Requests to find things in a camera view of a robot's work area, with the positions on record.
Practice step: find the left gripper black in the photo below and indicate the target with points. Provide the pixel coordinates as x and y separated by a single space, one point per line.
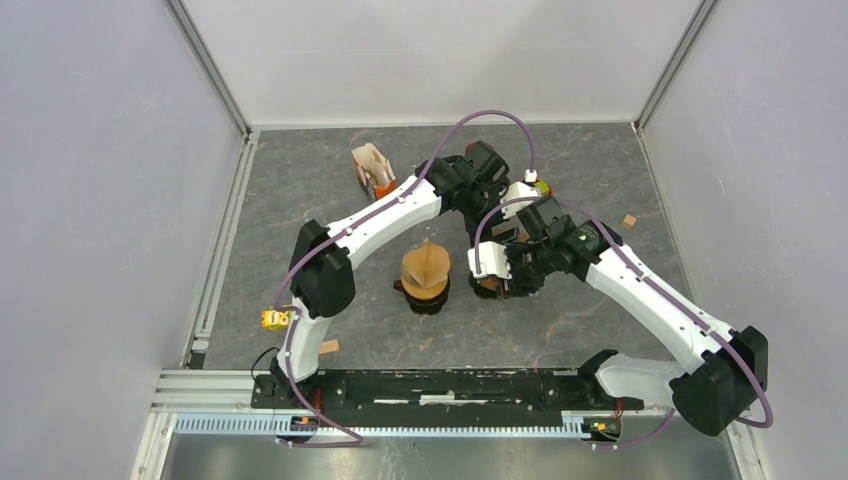
494 190

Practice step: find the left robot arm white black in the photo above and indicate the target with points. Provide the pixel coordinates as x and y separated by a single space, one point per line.
321 272

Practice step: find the colourful toy block stack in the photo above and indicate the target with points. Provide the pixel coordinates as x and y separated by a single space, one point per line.
543 188

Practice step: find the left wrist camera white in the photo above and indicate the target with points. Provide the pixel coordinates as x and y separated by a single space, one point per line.
518 195

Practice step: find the brown paper coffee filter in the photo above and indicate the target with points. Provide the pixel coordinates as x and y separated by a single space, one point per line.
429 249

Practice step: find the green glass dripper cup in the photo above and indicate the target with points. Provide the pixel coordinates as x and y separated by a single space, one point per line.
487 288

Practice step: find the clear glass dripper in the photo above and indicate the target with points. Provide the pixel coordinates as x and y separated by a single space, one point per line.
423 277

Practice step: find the orange coffee filter box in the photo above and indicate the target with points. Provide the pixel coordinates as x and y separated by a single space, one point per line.
374 172

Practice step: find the brown glass dripper cup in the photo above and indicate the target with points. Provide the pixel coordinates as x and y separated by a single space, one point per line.
429 306

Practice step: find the small wooden cube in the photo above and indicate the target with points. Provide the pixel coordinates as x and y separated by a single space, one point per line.
629 222

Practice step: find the yellow green toy figure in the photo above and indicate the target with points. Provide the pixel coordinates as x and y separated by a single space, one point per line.
274 320

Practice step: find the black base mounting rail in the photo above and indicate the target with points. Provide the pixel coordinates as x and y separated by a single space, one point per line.
457 398

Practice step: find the flat wooden block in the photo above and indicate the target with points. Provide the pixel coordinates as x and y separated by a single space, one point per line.
329 347

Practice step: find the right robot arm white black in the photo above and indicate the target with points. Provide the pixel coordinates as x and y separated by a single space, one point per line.
717 374

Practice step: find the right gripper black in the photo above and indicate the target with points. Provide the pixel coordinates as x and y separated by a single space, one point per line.
521 287

